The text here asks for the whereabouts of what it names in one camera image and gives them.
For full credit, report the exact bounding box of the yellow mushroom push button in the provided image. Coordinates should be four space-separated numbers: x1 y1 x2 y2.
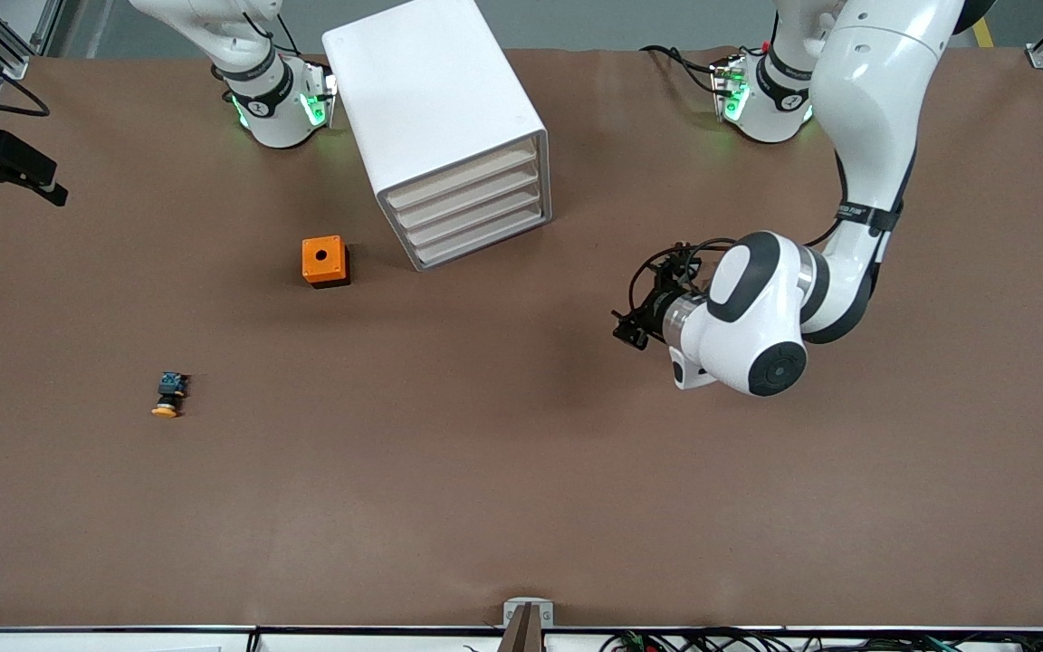
151 370 190 419

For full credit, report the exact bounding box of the grey metal mounting bracket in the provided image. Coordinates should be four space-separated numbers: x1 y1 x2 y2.
503 598 555 628

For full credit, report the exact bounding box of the white table edge rail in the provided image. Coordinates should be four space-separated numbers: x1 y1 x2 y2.
0 625 1043 652

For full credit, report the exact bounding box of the brown tapered post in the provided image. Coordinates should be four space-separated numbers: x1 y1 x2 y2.
496 603 545 652

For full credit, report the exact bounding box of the orange box with hole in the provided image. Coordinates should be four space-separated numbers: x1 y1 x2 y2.
301 235 350 289

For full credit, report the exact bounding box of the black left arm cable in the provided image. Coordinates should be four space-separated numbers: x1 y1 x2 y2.
626 149 903 313

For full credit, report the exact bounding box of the black left base cable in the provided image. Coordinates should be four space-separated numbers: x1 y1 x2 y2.
641 43 731 96

